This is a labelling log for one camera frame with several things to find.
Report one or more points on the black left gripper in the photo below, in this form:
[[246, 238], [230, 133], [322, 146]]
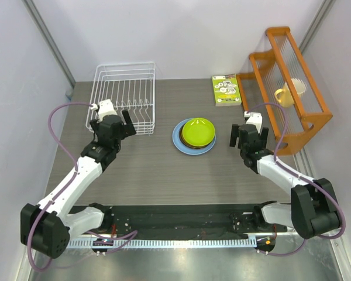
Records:
[[127, 129]]

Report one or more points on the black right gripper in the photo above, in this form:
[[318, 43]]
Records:
[[235, 133]]

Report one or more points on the light blue plate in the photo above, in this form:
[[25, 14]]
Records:
[[183, 148]]

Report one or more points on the lime green plate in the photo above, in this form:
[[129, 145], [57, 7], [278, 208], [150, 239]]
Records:
[[197, 132]]

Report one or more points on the yellow patterned plate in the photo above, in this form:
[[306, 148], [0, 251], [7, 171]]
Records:
[[182, 142]]

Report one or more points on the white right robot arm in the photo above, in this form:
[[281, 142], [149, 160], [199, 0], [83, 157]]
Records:
[[312, 210]]

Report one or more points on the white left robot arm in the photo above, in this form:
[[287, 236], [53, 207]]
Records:
[[48, 226]]

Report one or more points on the orange wooden shelf rack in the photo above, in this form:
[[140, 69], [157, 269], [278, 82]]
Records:
[[267, 71]]

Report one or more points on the green picture book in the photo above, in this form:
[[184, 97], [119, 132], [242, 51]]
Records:
[[226, 90]]

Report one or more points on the yellow mug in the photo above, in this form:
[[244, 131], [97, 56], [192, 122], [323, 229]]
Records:
[[283, 95]]

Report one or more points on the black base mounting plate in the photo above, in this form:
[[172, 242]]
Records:
[[187, 222]]

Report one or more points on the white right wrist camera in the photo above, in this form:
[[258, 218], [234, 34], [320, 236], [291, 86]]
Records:
[[254, 118]]

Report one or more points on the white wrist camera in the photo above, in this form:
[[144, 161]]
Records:
[[103, 109], [254, 118]]

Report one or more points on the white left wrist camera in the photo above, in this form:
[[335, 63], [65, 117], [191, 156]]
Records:
[[103, 109]]

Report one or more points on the white wire dish rack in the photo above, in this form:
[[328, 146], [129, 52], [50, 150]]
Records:
[[129, 86]]

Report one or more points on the aluminium rail frame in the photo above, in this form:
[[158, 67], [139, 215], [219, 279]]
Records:
[[101, 243]]

